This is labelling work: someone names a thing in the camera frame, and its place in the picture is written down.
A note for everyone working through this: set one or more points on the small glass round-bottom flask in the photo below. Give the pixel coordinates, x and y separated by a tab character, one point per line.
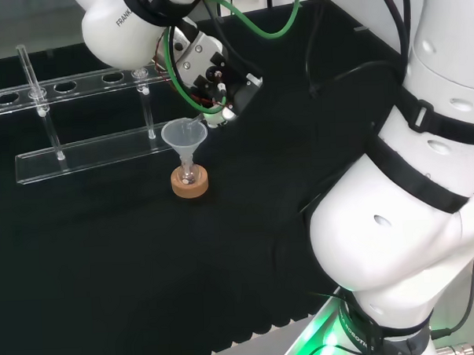
187	174

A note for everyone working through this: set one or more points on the clear acrylic funnel stand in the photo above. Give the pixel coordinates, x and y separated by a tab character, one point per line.
82	153

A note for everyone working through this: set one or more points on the black bench cloth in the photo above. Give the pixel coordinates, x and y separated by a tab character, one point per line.
106	250

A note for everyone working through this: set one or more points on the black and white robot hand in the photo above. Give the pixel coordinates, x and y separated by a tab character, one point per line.
208	61

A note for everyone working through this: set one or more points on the clear plastic funnel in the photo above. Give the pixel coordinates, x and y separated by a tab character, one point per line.
180	138

